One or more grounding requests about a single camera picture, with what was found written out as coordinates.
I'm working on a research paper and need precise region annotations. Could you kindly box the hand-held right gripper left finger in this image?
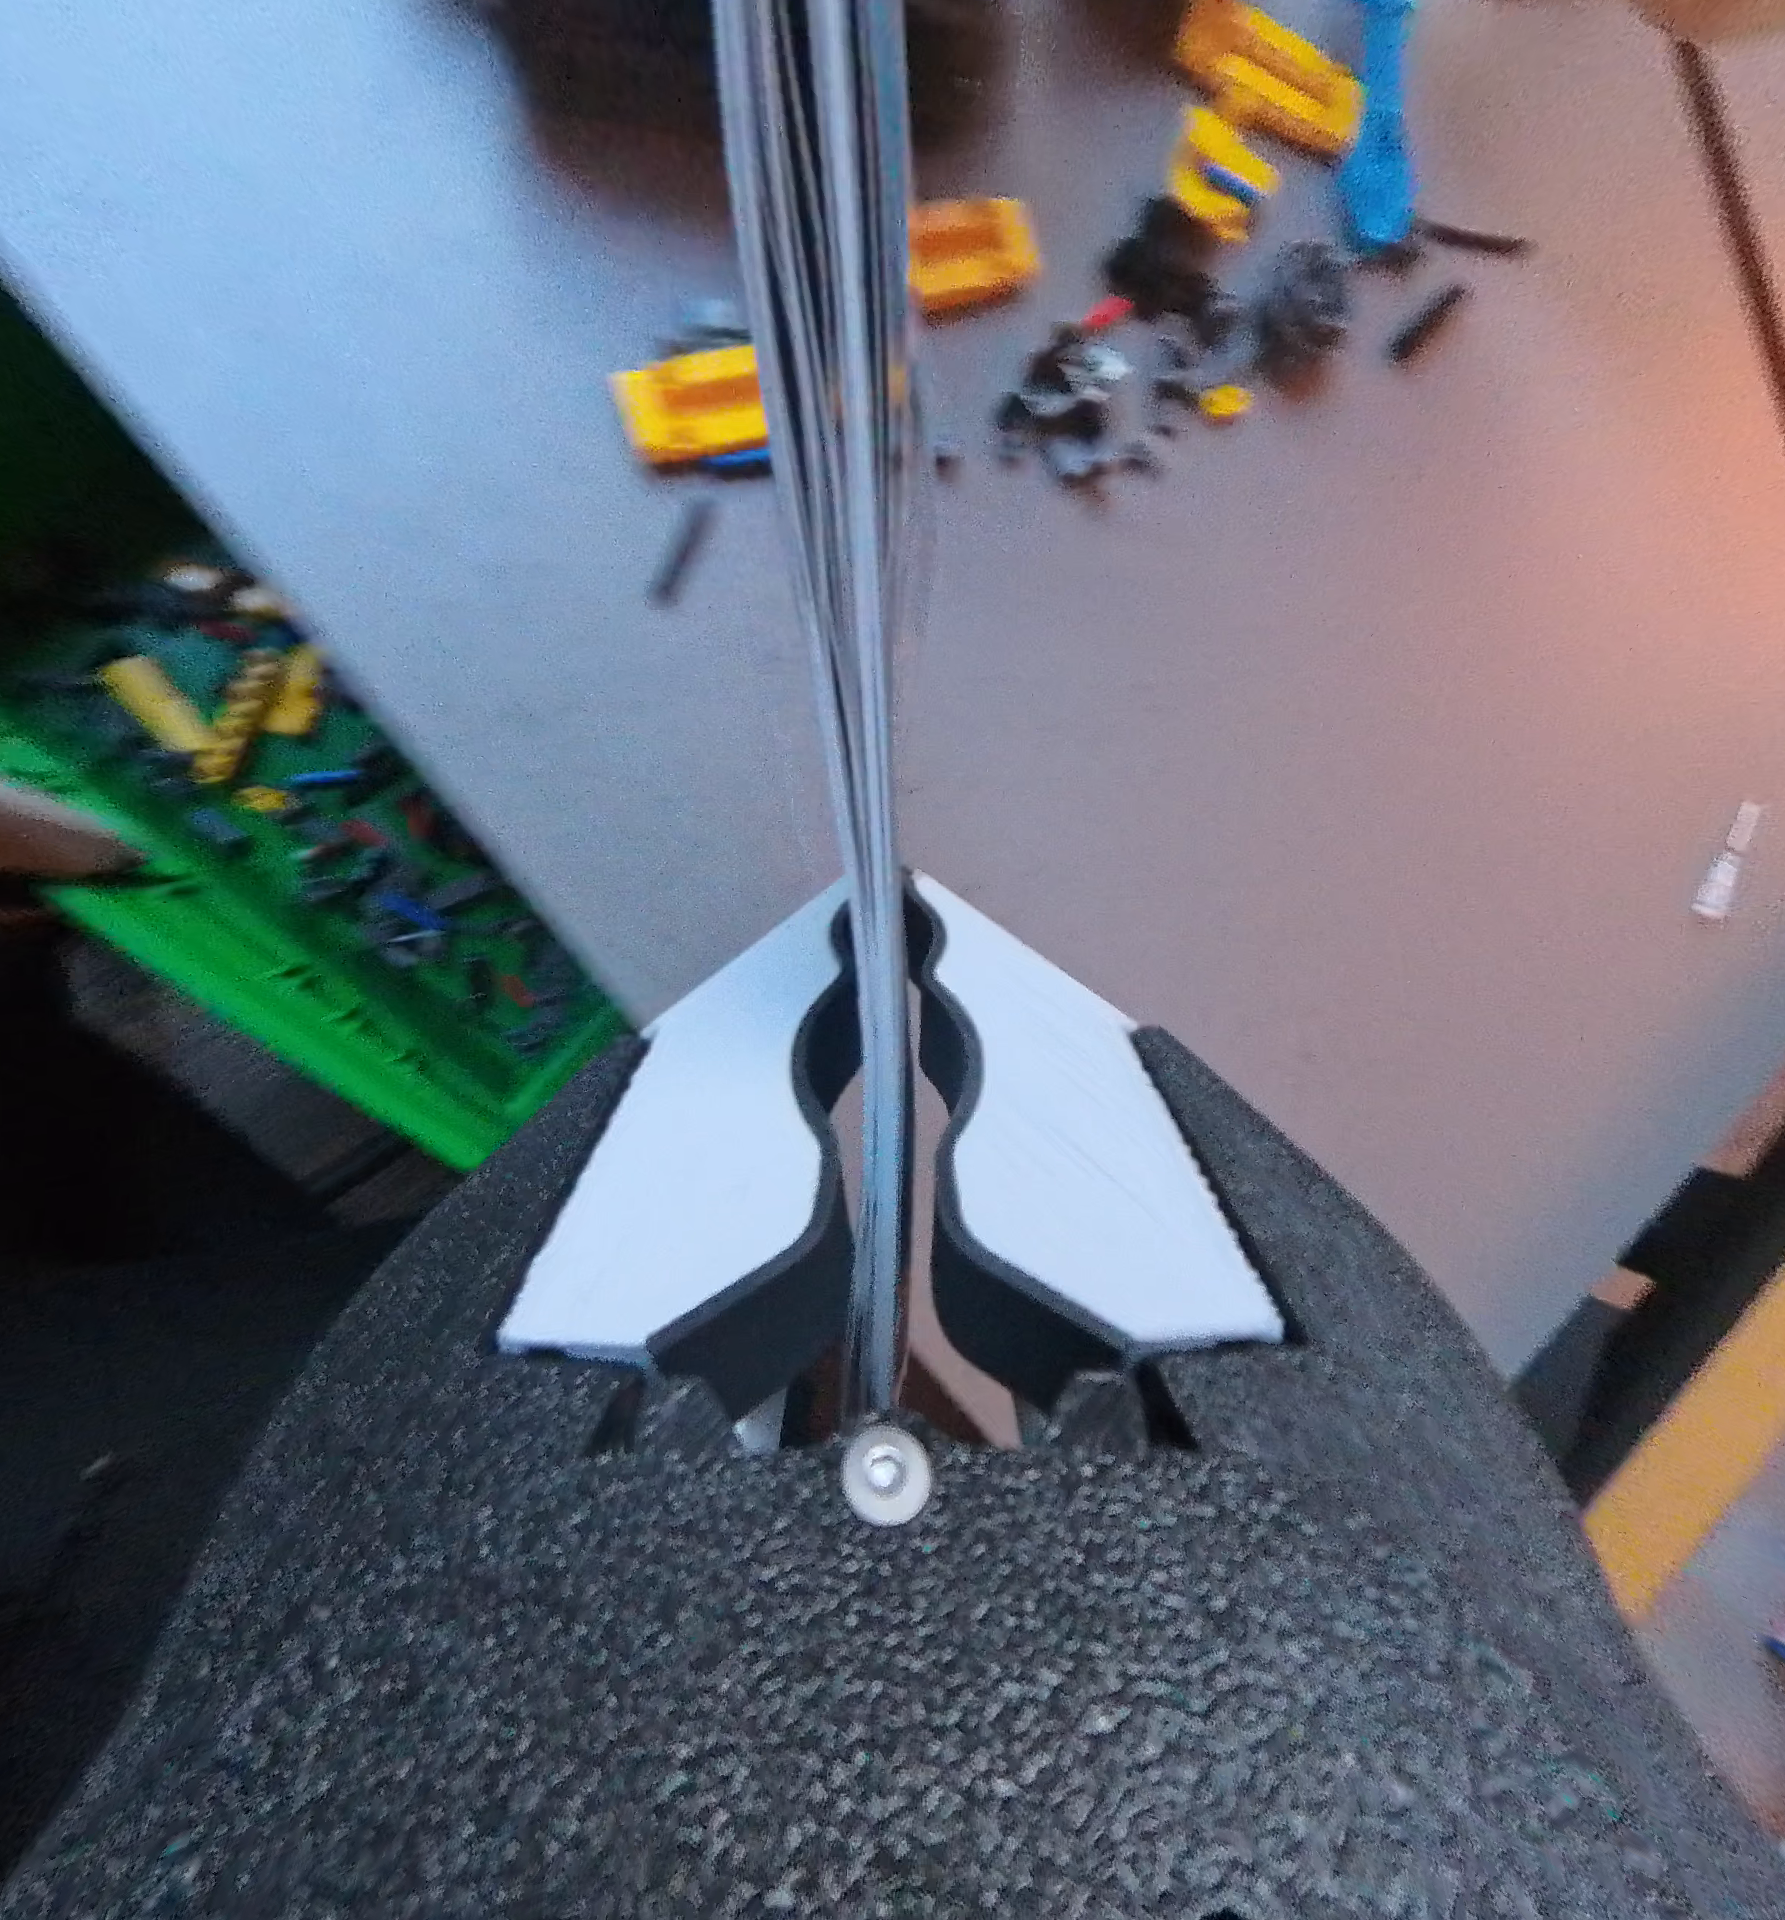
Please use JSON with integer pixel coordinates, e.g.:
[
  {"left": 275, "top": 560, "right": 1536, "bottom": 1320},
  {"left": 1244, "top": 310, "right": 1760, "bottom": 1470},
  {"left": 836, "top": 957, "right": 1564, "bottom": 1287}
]
[{"left": 495, "top": 873, "right": 855, "bottom": 1414}]

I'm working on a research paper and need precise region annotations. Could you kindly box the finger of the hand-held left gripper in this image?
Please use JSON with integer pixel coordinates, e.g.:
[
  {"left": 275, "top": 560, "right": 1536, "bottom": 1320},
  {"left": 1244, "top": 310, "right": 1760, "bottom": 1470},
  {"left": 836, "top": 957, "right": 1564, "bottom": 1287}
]
[{"left": 0, "top": 754, "right": 153, "bottom": 904}]

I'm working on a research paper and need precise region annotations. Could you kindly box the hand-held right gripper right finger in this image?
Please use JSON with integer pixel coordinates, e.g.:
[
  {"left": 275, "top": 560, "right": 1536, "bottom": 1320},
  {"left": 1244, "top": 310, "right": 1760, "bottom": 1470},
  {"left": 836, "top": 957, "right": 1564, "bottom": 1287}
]
[{"left": 904, "top": 867, "right": 1292, "bottom": 1414}]

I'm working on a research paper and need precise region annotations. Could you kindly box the green plastic storage box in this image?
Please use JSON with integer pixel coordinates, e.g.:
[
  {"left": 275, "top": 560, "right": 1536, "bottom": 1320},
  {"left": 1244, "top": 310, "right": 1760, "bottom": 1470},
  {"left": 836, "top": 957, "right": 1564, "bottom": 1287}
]
[{"left": 0, "top": 194, "right": 641, "bottom": 1176}]

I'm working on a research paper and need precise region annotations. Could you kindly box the pile of toy building pieces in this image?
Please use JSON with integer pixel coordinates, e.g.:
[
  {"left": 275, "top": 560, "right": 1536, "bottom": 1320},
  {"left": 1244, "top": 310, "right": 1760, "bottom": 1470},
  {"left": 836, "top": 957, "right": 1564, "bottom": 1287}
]
[
  {"left": 73, "top": 557, "right": 581, "bottom": 1052},
  {"left": 982, "top": 0, "right": 1531, "bottom": 491}
]

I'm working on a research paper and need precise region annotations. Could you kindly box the toy instruction booklet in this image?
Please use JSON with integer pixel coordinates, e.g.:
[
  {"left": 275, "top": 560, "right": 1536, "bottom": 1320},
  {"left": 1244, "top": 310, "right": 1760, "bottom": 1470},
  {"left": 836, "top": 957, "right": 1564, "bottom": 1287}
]
[{"left": 710, "top": 0, "right": 935, "bottom": 1418}]

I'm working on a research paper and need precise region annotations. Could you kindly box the yellow long building brick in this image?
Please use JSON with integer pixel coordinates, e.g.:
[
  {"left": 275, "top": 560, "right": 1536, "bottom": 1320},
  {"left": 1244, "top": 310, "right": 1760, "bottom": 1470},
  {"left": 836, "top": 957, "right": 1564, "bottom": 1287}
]
[
  {"left": 904, "top": 193, "right": 1048, "bottom": 314},
  {"left": 606, "top": 339, "right": 777, "bottom": 470}
]

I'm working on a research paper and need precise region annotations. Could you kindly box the black flat building strip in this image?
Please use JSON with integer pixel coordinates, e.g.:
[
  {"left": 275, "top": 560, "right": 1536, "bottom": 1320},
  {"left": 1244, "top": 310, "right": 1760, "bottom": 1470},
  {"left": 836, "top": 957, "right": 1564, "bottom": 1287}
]
[{"left": 648, "top": 498, "right": 722, "bottom": 607}]

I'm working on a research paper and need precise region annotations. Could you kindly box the yellow wooden beam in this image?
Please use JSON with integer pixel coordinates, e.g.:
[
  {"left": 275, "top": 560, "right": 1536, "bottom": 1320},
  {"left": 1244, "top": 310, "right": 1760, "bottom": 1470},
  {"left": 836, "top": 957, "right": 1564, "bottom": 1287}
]
[{"left": 1578, "top": 1226, "right": 1785, "bottom": 1623}]

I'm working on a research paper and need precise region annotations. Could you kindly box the clear plastic building pin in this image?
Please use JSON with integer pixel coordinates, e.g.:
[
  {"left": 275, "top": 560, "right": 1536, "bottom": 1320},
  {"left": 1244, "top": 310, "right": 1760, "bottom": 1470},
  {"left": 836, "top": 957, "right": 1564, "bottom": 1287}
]
[{"left": 1688, "top": 798, "right": 1773, "bottom": 922}]

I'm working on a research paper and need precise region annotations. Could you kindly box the blue long building piece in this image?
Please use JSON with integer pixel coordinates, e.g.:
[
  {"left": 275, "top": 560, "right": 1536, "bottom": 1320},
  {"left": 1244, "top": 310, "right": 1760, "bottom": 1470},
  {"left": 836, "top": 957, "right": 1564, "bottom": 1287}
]
[{"left": 1330, "top": 0, "right": 1422, "bottom": 254}]

